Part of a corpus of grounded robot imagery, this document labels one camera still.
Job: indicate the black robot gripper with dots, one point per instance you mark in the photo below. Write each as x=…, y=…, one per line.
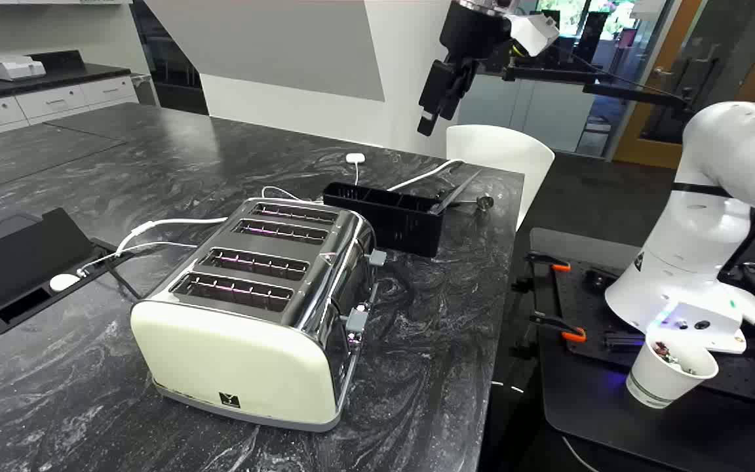
x=475, y=32

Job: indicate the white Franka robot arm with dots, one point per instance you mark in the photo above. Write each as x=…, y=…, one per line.
x=700, y=237

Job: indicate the black utensil holder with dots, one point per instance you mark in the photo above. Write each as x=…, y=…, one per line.
x=404, y=230

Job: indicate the white chair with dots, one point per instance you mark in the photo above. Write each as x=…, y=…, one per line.
x=500, y=148

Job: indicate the steel measuring spoon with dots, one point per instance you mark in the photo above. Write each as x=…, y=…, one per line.
x=484, y=204

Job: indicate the black metal boom bar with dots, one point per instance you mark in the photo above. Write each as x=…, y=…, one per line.
x=603, y=85

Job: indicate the wooden door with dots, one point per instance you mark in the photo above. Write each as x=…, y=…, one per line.
x=636, y=132

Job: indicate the orange and black clamp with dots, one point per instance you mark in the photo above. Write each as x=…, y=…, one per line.
x=573, y=334
x=560, y=267

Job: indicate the cream and chrome toaster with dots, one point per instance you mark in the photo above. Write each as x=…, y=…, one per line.
x=248, y=351

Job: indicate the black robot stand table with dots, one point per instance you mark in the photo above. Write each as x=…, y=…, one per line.
x=589, y=420

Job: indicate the white paper cup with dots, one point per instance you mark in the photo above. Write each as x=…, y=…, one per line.
x=666, y=384

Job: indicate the white drawer cabinet counter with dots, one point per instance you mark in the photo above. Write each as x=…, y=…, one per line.
x=54, y=102

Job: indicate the white power plug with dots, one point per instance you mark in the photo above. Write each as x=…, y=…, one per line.
x=65, y=283

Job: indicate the white printer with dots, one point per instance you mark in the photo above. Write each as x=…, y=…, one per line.
x=2, y=66

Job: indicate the black table socket box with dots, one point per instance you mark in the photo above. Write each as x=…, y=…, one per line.
x=11, y=254

